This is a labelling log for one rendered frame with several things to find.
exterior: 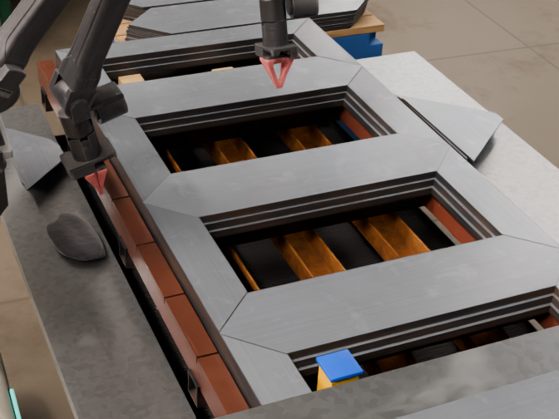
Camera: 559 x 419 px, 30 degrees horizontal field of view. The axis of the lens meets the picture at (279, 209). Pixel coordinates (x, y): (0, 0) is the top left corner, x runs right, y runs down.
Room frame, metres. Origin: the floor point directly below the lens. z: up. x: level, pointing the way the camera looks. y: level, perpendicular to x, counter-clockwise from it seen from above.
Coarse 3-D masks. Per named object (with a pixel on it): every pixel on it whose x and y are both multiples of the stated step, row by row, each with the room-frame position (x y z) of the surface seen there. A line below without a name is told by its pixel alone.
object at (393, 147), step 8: (384, 136) 2.15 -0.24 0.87; (392, 136) 2.15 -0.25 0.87; (400, 136) 2.15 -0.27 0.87; (376, 144) 2.11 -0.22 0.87; (384, 144) 2.11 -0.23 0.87; (392, 144) 2.11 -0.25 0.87; (400, 144) 2.11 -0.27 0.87; (408, 144) 2.12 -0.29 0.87; (384, 152) 2.07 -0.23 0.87; (392, 152) 2.07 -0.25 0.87; (400, 152) 2.08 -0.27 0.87; (408, 152) 2.08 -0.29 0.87; (416, 152) 2.08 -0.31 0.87; (392, 160) 2.04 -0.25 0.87; (400, 160) 2.04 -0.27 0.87; (408, 160) 2.04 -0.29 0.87; (416, 160) 2.04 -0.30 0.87; (424, 160) 2.04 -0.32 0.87; (400, 168) 2.00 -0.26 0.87; (408, 168) 2.01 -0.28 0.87; (416, 168) 2.01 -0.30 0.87; (424, 168) 2.01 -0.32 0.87; (432, 168) 2.01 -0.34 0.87
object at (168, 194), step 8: (168, 176) 1.91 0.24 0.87; (160, 184) 1.88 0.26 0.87; (168, 184) 1.88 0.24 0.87; (176, 184) 1.88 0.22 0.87; (152, 192) 1.85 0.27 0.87; (160, 192) 1.85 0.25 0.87; (168, 192) 1.85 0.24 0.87; (176, 192) 1.85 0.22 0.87; (160, 200) 1.82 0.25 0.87; (168, 200) 1.82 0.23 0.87; (176, 200) 1.82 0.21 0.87; (184, 200) 1.82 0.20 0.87; (168, 208) 1.79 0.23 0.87; (176, 208) 1.79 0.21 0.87; (184, 208) 1.79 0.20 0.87
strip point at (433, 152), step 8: (408, 136) 2.15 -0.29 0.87; (416, 144) 2.12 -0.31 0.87; (424, 144) 2.12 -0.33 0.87; (432, 144) 2.12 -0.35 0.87; (440, 144) 2.13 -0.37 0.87; (424, 152) 2.08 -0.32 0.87; (432, 152) 2.08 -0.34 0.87; (440, 152) 2.09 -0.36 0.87; (432, 160) 2.05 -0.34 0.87; (440, 160) 2.05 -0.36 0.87
